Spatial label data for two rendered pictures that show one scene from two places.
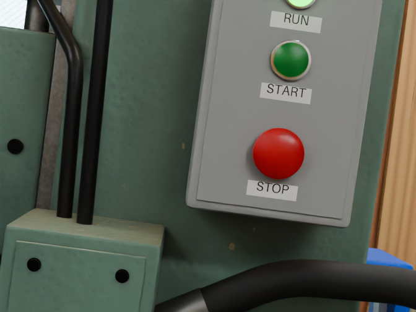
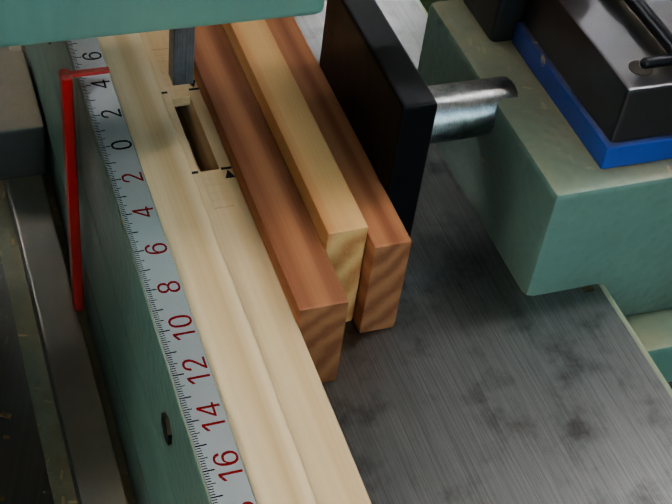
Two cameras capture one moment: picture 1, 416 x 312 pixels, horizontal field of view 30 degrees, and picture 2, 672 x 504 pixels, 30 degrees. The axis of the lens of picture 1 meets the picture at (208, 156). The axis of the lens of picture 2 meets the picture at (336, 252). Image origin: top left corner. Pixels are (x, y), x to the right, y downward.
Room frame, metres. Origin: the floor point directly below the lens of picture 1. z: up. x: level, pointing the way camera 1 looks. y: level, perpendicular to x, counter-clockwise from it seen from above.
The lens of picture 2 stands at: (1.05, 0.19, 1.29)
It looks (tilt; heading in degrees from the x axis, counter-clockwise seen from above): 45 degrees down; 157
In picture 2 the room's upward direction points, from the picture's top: 9 degrees clockwise
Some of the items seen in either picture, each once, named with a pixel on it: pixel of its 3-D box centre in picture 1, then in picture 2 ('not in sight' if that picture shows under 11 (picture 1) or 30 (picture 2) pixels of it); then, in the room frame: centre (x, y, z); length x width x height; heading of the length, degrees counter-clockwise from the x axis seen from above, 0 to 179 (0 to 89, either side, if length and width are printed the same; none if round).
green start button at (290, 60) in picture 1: (291, 59); not in sight; (0.46, -0.04, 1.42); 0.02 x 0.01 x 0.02; 92
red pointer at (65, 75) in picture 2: not in sight; (89, 197); (0.62, 0.24, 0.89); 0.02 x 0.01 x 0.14; 92
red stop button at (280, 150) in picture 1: (278, 153); not in sight; (0.45, -0.04, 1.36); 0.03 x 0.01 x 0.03; 92
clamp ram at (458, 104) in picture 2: not in sight; (431, 114); (0.66, 0.39, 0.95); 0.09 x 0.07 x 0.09; 2
